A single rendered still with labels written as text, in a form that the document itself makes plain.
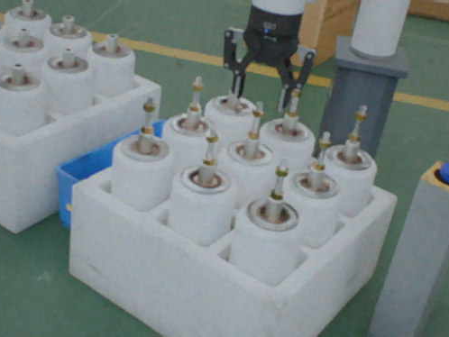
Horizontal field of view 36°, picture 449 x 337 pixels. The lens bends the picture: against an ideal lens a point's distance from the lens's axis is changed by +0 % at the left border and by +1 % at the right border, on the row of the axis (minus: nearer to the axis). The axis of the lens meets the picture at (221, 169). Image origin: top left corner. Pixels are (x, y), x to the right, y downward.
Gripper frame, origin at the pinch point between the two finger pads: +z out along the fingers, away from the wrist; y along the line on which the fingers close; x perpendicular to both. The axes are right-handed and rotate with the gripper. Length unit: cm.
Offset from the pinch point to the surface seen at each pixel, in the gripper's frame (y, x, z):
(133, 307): -9.5, -17.3, 33.5
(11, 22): -61, 24, 11
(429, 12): 14, 188, 32
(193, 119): -10.9, 2.2, 8.5
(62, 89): -38.5, 7.0, 13.2
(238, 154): -1.3, -1.5, 10.1
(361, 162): 16.8, 8.0, 10.0
